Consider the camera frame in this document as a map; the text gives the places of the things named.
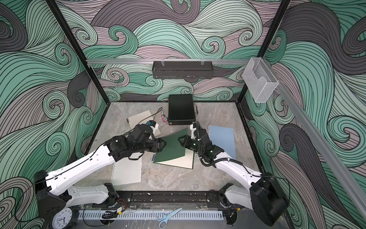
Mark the light blue spiral notebook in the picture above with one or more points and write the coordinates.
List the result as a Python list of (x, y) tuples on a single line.
[(223, 137)]

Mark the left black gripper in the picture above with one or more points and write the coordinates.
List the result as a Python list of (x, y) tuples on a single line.
[(157, 145)]

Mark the black case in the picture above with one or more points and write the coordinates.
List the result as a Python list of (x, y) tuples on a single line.
[(181, 109)]

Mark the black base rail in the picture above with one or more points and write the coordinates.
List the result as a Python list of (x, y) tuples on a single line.
[(211, 199)]

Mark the aluminium rail back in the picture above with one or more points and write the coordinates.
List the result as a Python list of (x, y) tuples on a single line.
[(131, 61)]

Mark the beige spiral notebook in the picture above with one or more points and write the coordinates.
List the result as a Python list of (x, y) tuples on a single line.
[(144, 118)]

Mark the aluminium rail right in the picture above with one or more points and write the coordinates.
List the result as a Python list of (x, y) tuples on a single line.
[(341, 172)]

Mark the blue scissors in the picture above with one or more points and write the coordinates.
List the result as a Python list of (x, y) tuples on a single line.
[(164, 218)]

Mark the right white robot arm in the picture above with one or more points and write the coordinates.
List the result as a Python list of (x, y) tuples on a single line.
[(260, 192)]

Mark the black wall tray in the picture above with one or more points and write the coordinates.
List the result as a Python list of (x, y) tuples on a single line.
[(182, 70)]

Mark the white wall clock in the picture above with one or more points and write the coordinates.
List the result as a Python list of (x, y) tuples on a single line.
[(62, 219)]

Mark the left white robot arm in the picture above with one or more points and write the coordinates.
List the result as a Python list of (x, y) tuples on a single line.
[(56, 190)]

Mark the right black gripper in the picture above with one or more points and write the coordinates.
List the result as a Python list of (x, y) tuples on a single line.
[(186, 142)]

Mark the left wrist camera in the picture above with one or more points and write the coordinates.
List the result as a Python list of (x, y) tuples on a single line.
[(145, 132)]

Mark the aluminium rail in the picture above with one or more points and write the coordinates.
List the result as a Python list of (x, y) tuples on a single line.
[(131, 61), (341, 172)]

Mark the clear wall holder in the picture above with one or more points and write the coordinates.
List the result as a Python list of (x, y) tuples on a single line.
[(260, 79)]

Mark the white slotted cable duct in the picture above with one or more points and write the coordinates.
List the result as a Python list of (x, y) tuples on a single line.
[(154, 214)]

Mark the dark green spiral notebook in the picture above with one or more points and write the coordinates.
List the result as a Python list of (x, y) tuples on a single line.
[(173, 154)]

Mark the torn white lined page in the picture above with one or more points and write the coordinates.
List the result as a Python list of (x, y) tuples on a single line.
[(126, 171)]

